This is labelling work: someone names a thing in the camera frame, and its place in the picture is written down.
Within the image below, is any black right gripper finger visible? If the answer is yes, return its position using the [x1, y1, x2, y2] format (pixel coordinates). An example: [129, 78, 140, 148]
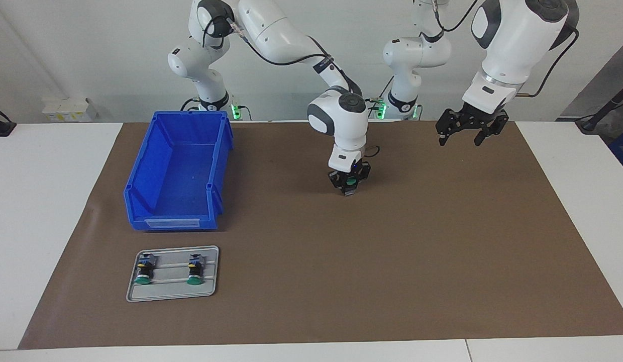
[329, 170, 350, 196]
[350, 163, 371, 196]

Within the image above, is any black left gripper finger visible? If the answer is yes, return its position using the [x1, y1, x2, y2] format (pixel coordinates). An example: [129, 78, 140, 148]
[436, 108, 465, 147]
[473, 113, 509, 147]

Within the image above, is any black tripod stand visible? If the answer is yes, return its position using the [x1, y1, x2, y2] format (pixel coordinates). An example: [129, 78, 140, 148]
[575, 80, 623, 134]

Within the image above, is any brown table mat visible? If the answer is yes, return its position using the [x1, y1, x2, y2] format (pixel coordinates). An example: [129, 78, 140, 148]
[18, 120, 623, 350]

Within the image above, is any blue plastic storage bin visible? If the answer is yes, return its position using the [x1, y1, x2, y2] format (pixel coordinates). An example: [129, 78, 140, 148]
[123, 111, 235, 232]

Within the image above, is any grey metal tray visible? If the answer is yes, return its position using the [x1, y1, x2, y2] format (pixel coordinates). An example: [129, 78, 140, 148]
[126, 245, 220, 303]

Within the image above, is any white box with yellow labels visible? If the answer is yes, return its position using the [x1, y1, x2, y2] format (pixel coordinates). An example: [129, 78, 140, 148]
[42, 97, 98, 123]

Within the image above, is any black clamp base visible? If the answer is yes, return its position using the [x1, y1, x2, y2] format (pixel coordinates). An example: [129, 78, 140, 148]
[0, 106, 17, 137]

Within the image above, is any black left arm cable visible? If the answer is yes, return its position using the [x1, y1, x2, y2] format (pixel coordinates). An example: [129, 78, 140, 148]
[435, 0, 579, 99]

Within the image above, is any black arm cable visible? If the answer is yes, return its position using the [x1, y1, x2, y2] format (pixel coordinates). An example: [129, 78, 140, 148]
[435, 0, 579, 99]
[202, 15, 381, 157]

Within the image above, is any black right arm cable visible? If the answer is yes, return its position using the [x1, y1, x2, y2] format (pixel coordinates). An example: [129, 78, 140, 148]
[202, 15, 381, 157]

